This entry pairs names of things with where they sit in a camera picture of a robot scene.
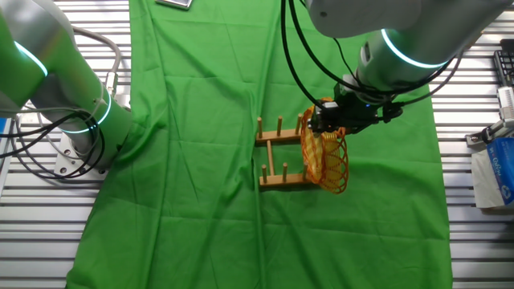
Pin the blue white tissue box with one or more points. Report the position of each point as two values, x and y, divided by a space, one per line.
480 180

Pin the green cloth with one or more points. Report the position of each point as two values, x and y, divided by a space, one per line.
180 200

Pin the silver tripod camera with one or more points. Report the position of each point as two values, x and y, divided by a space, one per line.
507 100

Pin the silver digital kitchen scale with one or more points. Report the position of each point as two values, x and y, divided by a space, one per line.
176 3

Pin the wooden dish rack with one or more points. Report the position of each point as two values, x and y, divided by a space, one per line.
279 137

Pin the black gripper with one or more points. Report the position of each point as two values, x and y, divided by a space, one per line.
353 112

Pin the aluminium camera bracket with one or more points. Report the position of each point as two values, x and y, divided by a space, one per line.
482 136

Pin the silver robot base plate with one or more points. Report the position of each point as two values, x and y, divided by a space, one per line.
66 160

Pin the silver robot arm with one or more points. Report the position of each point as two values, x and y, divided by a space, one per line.
421 24

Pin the blue tissue pack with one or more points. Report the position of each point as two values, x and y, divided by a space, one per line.
502 168

